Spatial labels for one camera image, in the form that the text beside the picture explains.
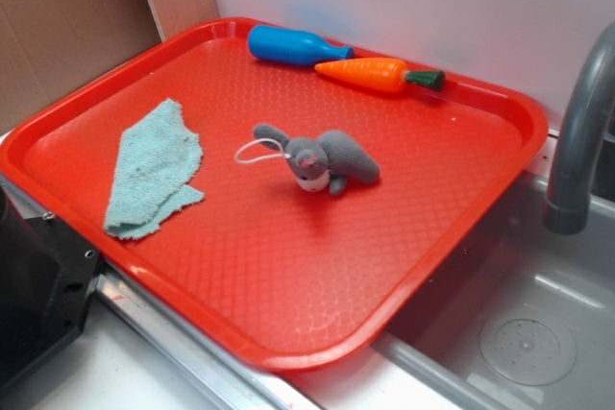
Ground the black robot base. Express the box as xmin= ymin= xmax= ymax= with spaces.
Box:
xmin=1 ymin=192 xmax=102 ymax=394

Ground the gray plush bunny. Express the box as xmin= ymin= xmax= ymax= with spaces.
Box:
xmin=234 ymin=124 xmax=381 ymax=196

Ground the red plastic tray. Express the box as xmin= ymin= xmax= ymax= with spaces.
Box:
xmin=1 ymin=18 xmax=548 ymax=372

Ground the orange toy carrot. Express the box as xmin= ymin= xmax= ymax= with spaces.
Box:
xmin=314 ymin=58 xmax=446 ymax=93

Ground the blue toy bottle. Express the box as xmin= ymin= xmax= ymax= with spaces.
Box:
xmin=247 ymin=25 xmax=355 ymax=66

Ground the light blue cloth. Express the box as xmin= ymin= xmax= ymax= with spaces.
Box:
xmin=104 ymin=99 xmax=205 ymax=240

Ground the gray plastic sink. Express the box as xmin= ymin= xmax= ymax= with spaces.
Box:
xmin=374 ymin=174 xmax=614 ymax=409

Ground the gray faucet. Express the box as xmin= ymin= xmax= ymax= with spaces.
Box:
xmin=543 ymin=24 xmax=614 ymax=235

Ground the brown cardboard panel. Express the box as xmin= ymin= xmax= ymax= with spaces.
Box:
xmin=1 ymin=0 xmax=218 ymax=133

